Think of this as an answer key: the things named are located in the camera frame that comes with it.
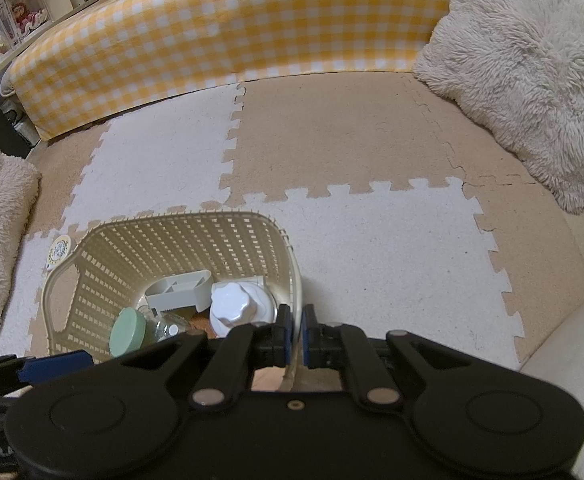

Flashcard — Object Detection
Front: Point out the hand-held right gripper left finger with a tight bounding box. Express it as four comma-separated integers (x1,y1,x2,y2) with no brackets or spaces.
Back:
116,304,293,409

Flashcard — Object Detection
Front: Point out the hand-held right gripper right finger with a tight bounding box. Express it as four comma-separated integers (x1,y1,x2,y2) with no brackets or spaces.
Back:
302,304,478,409

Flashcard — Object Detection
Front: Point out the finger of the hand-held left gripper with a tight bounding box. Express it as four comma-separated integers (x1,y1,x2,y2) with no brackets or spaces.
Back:
0,351,94,397

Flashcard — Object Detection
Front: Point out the white jar knob lid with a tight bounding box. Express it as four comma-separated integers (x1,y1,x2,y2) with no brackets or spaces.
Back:
210,280,279,342

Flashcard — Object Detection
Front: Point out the round cork coaster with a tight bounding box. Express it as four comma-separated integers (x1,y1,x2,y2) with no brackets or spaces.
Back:
188,311,219,334

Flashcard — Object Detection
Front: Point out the white divided organizer tray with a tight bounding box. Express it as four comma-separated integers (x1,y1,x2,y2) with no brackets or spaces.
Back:
144,268,215,312

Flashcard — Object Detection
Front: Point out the cream plastic woven basket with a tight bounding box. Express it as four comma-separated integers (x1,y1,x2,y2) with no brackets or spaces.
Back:
43,211,305,394

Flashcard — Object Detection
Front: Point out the white foam mat tile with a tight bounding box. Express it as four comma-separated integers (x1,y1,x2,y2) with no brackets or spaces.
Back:
242,176,527,378
0,219,93,362
63,81,247,233

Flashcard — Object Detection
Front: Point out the beige foam mat tile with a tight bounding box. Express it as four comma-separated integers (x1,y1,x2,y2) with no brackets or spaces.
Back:
219,71,468,207
411,71,584,364
23,126,113,239

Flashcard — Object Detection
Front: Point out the yellow checked bed cover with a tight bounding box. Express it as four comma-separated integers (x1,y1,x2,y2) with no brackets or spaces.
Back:
3,0,469,142

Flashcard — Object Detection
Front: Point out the red doll display case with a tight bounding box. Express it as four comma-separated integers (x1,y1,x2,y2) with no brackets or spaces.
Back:
0,0,53,42

